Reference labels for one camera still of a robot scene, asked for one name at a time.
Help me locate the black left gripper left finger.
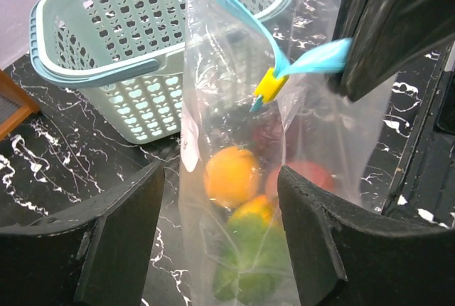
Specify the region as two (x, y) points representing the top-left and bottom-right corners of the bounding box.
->
(1, 163), (164, 305)

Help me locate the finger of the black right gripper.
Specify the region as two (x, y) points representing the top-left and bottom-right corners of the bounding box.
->
(328, 0), (454, 102)

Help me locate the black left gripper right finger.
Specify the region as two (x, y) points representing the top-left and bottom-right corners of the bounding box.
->
(278, 167), (454, 305)

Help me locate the brown passion fruit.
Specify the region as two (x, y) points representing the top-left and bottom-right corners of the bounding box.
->
(264, 160), (335, 199)

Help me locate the orange green mango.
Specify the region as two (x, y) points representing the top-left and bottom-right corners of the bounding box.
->
(213, 194), (289, 305)

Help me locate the dark purple passion fruit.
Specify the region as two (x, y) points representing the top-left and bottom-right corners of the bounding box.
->
(251, 115), (299, 160)

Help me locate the small yellow orange fruit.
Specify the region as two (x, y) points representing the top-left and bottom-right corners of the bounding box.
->
(204, 146), (261, 209)

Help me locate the clear bag blue zipper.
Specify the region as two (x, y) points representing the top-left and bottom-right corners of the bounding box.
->
(178, 0), (394, 305)

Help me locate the orange wooden shelf rack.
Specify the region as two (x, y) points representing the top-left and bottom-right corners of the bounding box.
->
(1, 71), (41, 139)

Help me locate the light green plastic basket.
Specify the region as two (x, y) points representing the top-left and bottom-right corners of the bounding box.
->
(29, 0), (186, 144)

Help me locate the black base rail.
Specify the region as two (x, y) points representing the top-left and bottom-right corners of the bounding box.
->
(382, 44), (454, 229)

